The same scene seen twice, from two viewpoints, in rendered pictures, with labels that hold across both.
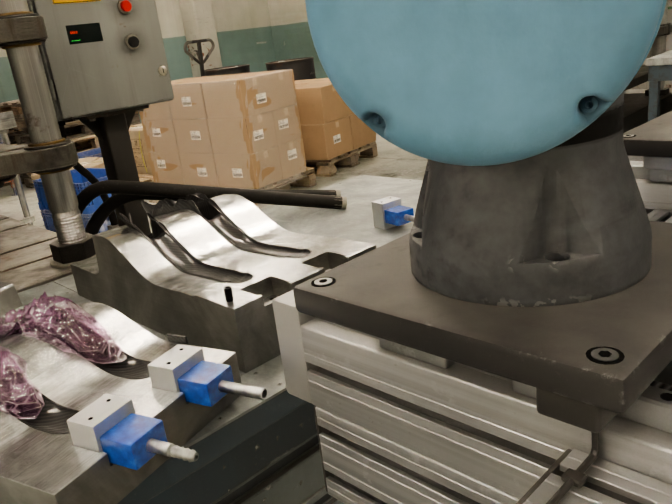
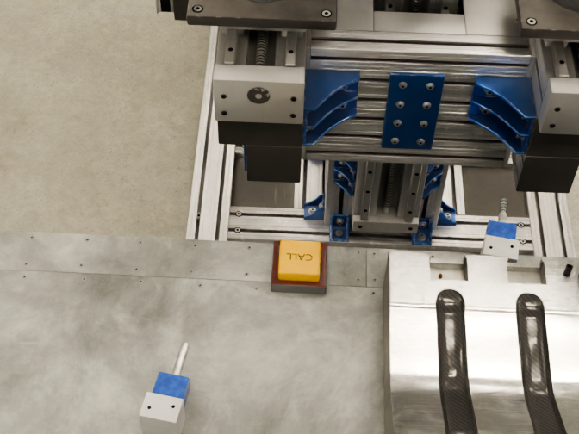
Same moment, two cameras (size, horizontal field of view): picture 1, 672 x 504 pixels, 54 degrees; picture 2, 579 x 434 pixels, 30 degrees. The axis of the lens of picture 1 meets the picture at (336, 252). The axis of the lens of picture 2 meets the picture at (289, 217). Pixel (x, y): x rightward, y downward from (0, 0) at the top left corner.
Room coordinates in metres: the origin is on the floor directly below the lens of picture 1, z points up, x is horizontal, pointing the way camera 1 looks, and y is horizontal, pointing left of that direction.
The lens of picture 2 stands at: (1.67, 0.46, 2.12)
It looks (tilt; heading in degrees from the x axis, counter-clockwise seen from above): 52 degrees down; 224
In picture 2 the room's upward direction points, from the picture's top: 2 degrees clockwise
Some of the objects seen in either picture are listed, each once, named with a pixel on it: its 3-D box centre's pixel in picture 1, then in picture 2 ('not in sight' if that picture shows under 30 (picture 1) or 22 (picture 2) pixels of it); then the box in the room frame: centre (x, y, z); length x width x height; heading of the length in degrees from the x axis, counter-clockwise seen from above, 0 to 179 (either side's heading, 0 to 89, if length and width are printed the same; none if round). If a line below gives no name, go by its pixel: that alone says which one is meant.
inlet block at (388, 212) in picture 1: (402, 216); (172, 385); (1.25, -0.14, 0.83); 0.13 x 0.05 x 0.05; 33
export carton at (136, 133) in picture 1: (150, 147); not in sight; (6.18, 1.59, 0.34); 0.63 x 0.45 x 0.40; 46
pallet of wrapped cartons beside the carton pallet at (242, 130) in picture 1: (221, 137); not in sight; (5.32, 0.79, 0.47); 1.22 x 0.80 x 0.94; 50
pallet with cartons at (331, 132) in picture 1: (296, 125); not in sight; (6.15, 0.21, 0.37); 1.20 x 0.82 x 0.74; 54
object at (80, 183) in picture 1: (83, 190); not in sight; (4.61, 1.71, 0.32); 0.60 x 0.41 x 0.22; 52
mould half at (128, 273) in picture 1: (209, 259); (490, 423); (1.01, 0.20, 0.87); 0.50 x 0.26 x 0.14; 42
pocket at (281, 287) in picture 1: (268, 298); (523, 277); (0.80, 0.10, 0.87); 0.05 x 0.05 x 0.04; 42
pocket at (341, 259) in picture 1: (326, 271); (446, 274); (0.88, 0.02, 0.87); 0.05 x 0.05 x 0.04; 42
